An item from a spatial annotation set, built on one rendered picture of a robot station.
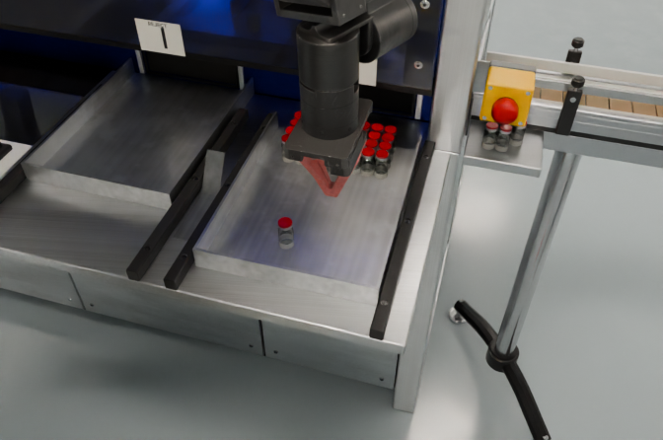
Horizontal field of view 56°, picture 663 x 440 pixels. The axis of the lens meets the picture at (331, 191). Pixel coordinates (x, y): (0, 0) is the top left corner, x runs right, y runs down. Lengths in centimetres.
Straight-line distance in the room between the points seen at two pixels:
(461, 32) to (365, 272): 38
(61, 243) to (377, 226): 46
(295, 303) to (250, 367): 101
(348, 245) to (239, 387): 97
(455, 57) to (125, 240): 56
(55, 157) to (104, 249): 25
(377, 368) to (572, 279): 80
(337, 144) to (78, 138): 66
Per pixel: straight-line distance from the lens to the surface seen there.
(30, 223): 104
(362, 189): 99
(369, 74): 102
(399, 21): 61
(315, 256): 89
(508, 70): 103
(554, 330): 200
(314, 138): 61
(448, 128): 105
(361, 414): 175
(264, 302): 84
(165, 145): 111
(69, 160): 113
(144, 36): 116
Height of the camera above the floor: 154
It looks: 42 degrees down
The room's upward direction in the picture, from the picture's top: straight up
